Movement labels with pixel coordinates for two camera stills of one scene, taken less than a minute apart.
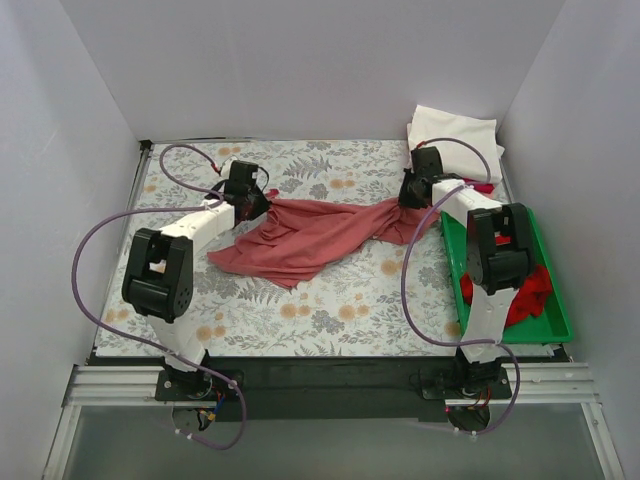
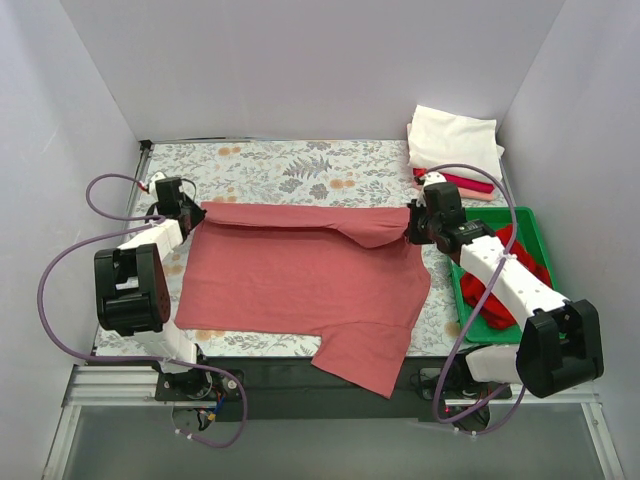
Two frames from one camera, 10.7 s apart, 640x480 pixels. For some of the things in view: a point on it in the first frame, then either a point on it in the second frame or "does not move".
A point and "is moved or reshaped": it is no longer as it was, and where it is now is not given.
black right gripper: [409, 193] → [416, 229]
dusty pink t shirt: [290, 232] is moved or reshaped
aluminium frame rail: [530, 383] does not move
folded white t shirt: [468, 145] does not move
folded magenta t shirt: [480, 186] does not move
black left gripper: [257, 203] → [191, 216]
